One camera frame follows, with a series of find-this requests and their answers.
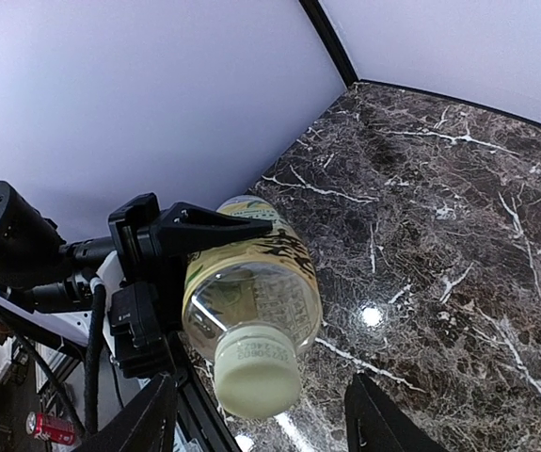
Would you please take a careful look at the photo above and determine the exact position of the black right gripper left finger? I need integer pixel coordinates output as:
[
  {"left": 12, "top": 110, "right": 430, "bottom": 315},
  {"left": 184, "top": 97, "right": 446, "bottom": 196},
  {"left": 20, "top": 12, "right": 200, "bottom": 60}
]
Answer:
[{"left": 75, "top": 374, "right": 177, "bottom": 452}]

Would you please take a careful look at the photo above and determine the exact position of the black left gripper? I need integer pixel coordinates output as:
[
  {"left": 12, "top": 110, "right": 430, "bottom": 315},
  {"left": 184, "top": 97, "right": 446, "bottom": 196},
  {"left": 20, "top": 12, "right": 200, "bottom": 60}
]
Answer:
[{"left": 108, "top": 193, "right": 273, "bottom": 330}]

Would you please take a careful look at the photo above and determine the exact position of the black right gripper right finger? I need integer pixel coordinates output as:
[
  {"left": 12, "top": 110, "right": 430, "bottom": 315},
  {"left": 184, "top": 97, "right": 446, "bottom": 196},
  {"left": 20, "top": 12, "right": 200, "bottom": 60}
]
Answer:
[{"left": 344, "top": 373, "right": 446, "bottom": 452}]

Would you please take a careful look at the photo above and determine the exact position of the green tea plastic bottle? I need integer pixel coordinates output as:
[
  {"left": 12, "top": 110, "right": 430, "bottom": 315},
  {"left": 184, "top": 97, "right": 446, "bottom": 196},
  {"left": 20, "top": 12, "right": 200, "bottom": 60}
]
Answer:
[{"left": 183, "top": 195, "right": 323, "bottom": 361}]

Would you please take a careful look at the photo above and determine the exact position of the cream white bottle cap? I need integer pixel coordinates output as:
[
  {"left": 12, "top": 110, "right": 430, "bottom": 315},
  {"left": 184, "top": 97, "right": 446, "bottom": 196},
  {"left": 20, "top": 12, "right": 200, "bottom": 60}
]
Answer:
[{"left": 214, "top": 323, "right": 302, "bottom": 419}]

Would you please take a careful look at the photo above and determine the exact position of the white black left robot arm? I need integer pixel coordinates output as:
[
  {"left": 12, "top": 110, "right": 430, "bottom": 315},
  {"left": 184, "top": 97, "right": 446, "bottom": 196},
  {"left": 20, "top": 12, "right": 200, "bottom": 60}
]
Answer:
[{"left": 0, "top": 181, "right": 273, "bottom": 348}]

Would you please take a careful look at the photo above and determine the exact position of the red soda can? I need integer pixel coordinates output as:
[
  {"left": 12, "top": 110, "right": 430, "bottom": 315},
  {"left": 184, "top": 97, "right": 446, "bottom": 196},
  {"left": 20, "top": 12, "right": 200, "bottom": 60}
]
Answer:
[{"left": 25, "top": 412, "right": 76, "bottom": 445}]

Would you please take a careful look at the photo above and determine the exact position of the black front frame rail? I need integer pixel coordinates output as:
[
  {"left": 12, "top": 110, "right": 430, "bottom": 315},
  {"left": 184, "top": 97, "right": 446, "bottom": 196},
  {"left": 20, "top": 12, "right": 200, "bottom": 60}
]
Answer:
[{"left": 168, "top": 332, "right": 241, "bottom": 452}]

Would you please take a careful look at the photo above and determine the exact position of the black left corner frame post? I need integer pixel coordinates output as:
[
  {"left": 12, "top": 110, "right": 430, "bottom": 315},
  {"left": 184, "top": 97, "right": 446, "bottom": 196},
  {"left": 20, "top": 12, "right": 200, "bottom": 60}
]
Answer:
[{"left": 298, "top": 0, "right": 359, "bottom": 88}]

